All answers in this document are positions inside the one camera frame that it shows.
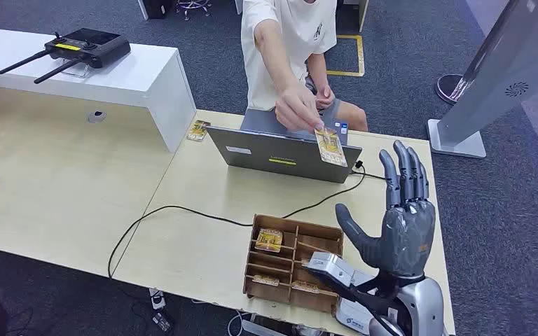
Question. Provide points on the black power adapter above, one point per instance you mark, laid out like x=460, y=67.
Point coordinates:
x=162, y=322

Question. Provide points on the clear acrylic controller stand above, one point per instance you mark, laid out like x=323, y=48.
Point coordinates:
x=76, y=70

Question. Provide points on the person's right hand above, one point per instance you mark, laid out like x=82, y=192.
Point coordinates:
x=297, y=109

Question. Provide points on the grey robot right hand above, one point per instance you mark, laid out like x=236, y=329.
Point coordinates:
x=406, y=236

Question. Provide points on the large yellow room key card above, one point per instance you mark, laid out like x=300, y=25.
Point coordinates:
x=269, y=240

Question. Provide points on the silver standing kiosk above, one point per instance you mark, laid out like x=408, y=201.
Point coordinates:
x=496, y=79

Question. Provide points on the yellow floor tape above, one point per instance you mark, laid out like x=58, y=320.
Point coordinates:
x=361, y=55

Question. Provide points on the round metal stand base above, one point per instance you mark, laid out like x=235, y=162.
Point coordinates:
x=447, y=88

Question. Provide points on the person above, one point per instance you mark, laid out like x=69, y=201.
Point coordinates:
x=292, y=28

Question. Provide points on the white desk shelf riser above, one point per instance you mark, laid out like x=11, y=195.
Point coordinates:
x=125, y=76

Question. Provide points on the black computer tower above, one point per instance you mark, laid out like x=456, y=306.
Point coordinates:
x=156, y=7

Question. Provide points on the grey laptop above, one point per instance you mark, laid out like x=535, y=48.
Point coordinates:
x=287, y=157

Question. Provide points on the person's right forearm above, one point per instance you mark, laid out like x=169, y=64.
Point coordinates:
x=276, y=55

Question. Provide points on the white card reader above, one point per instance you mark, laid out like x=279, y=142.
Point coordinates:
x=350, y=317

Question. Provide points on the wooden compartment box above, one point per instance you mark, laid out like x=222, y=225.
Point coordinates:
x=292, y=299

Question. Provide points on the person's left hand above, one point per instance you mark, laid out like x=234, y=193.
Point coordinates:
x=324, y=96

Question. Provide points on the white cabinet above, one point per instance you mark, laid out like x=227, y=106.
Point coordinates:
x=363, y=11

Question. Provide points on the white power strip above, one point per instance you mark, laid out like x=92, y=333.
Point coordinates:
x=157, y=299

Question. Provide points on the small grey round puck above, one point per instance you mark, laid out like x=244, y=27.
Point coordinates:
x=96, y=116

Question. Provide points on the black remote controller with antennas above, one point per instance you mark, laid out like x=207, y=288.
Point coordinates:
x=92, y=46

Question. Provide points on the person's left forearm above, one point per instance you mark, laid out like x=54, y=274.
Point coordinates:
x=317, y=69

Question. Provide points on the chrome office chair base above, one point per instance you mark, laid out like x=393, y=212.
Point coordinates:
x=194, y=5

